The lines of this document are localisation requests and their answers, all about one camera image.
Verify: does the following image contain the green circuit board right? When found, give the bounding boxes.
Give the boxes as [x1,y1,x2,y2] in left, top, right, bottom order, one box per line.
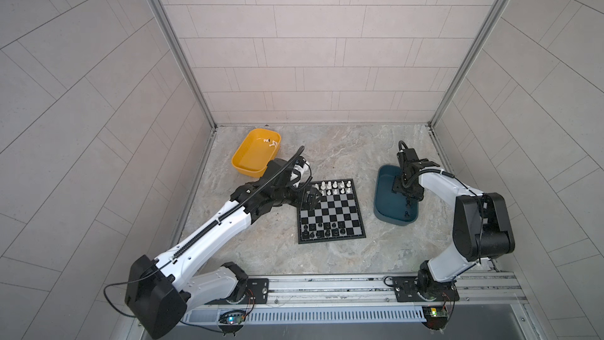
[422,306,450,331]

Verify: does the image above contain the teal plastic tub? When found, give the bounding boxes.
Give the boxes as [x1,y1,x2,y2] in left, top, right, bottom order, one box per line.
[374,165,418,226]

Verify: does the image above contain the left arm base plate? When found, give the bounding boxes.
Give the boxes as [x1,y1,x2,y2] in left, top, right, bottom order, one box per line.
[208,278,270,305]

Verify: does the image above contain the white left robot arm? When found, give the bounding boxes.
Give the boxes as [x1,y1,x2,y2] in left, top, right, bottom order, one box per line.
[124,147,312,339]

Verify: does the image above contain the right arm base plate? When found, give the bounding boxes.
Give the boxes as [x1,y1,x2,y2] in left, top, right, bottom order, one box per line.
[385,276,459,303]

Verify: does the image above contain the black white chessboard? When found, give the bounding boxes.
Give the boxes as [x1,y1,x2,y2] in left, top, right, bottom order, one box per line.
[297,179,366,244]

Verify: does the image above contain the green circuit board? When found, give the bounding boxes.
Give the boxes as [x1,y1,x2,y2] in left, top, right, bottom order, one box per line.
[422,306,450,331]
[218,309,248,327]

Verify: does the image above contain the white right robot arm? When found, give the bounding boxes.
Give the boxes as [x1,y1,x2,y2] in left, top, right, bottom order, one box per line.
[393,141,515,302]

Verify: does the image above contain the yellow plastic tub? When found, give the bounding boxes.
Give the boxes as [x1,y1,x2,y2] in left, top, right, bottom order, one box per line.
[231,128,282,178]

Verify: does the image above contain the aluminium rail frame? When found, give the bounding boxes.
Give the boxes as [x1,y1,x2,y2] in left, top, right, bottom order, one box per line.
[176,271,545,339]

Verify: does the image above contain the green circuit board left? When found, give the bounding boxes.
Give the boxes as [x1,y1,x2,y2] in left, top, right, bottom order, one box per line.
[218,309,248,327]

